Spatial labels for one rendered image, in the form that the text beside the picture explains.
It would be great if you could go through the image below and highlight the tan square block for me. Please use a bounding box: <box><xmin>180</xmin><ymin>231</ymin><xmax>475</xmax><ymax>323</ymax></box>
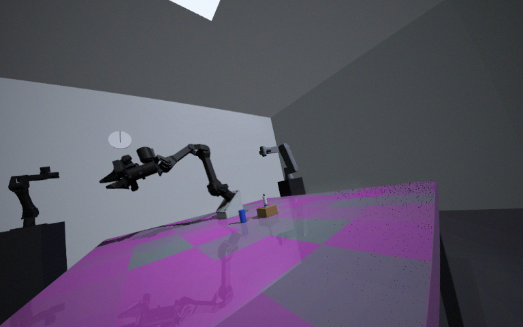
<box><xmin>257</xmin><ymin>205</ymin><xmax>278</xmax><ymax>217</ymax></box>

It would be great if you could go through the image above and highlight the blue cylinder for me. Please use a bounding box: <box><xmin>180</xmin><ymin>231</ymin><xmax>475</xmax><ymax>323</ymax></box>
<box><xmin>238</xmin><ymin>210</ymin><xmax>246</xmax><ymax>223</ymax></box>

